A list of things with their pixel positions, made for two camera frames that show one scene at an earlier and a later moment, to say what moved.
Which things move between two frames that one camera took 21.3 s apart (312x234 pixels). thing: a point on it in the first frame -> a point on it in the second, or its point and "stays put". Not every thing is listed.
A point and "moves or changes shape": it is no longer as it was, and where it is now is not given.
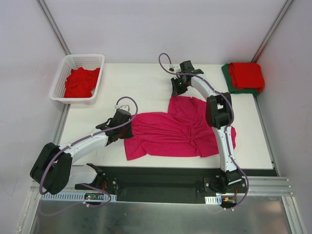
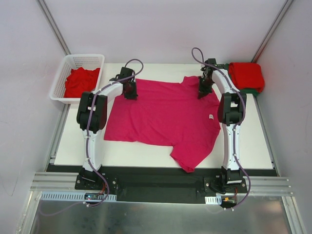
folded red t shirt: (245, 75) stays put
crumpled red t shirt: (80, 82) stays put
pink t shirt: (185, 126) moves or changes shape
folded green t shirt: (225, 68) stays put
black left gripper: (127, 130) -> (130, 90)
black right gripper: (177, 88) -> (204, 85)
